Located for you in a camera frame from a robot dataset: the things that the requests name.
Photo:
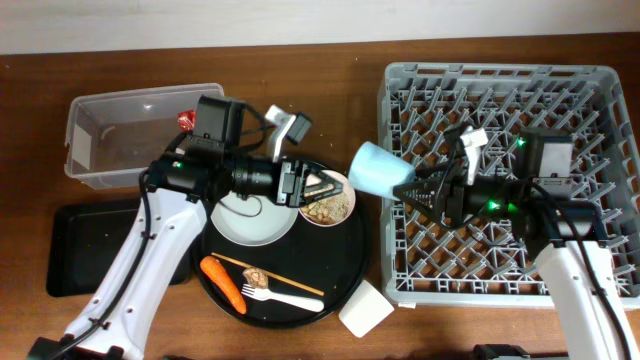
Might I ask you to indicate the red snack wrapper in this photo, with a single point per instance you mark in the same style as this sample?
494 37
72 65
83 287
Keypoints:
186 120

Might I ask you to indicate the white cup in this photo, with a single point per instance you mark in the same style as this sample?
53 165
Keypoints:
364 310

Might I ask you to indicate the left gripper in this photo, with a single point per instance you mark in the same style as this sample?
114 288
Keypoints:
290 188

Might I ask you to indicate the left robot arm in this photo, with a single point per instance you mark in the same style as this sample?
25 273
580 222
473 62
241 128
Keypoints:
231 149

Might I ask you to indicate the white plastic fork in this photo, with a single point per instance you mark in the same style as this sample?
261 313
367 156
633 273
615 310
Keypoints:
259 294

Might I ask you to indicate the orange carrot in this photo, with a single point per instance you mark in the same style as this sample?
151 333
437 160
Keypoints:
214 270

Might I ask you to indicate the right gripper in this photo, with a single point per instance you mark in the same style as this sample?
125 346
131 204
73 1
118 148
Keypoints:
448 192

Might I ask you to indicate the grey plate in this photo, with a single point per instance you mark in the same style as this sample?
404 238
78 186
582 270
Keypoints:
253 222

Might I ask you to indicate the brown food scrap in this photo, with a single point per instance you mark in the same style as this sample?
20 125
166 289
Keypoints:
256 278

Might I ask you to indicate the wooden chopstick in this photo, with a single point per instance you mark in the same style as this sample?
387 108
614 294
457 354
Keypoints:
271 275

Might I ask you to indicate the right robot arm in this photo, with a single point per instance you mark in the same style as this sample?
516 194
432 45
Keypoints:
566 239

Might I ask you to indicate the clear plastic bin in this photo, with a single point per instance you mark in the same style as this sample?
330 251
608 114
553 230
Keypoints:
112 137

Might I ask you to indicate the round black tray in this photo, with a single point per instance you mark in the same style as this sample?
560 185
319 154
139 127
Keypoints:
331 259

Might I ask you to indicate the light blue cup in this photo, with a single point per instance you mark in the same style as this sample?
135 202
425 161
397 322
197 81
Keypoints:
376 171

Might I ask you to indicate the black rectangular tray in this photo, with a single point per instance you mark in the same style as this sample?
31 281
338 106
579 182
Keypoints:
84 243

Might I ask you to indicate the pink bowl with scraps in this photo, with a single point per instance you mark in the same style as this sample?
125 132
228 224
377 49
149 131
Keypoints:
335 209

